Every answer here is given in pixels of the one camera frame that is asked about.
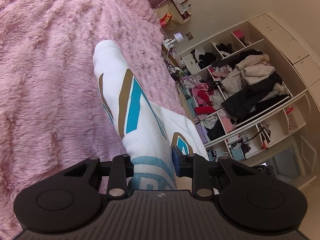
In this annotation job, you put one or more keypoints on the white Nevada sweatshirt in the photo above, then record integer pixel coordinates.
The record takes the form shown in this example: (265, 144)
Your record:
(148, 131)

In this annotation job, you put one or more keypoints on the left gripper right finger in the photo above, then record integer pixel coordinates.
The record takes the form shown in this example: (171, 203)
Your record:
(195, 167)

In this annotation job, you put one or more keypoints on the pink fluffy bed blanket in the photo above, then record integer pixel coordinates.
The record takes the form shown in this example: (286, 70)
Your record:
(51, 113)

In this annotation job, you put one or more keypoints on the white table lamp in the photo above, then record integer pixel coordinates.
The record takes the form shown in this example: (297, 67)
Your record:
(170, 42)

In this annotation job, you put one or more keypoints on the white wardrobe shelving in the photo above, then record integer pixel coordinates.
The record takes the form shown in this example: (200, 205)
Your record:
(296, 119)

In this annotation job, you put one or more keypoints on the desk calendar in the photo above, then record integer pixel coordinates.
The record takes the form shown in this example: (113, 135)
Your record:
(178, 4)

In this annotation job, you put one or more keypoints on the pile of clothes in wardrobe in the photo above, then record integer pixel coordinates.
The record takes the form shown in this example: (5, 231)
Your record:
(224, 91)

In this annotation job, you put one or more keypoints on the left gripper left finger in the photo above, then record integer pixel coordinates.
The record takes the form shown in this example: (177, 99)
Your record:
(121, 169)

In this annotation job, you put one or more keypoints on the red snack bag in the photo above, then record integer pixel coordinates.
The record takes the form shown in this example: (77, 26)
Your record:
(165, 20)

